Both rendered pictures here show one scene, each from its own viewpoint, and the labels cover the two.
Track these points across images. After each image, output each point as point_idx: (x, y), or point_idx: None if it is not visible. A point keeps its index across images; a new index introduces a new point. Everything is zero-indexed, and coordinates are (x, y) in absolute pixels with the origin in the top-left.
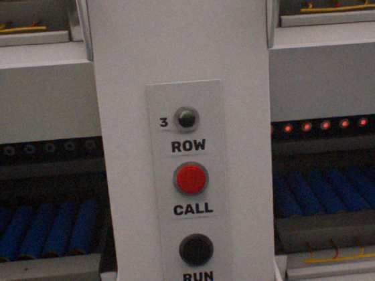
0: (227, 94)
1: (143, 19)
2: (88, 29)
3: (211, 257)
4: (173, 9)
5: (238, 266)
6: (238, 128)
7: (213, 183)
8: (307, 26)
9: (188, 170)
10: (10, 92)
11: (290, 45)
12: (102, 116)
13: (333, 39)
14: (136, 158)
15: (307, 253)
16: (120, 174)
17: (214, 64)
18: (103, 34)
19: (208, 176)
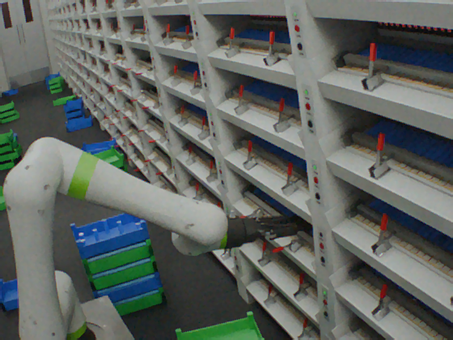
0: (326, 233)
1: (316, 213)
2: (311, 210)
3: (324, 262)
4: (319, 214)
5: (328, 267)
6: (328, 240)
7: (324, 248)
8: (354, 223)
9: (320, 244)
10: (304, 214)
11: (334, 230)
12: (312, 226)
13: (342, 232)
14: (316, 236)
15: (365, 280)
16: (315, 238)
17: (324, 227)
18: (312, 212)
19: (323, 247)
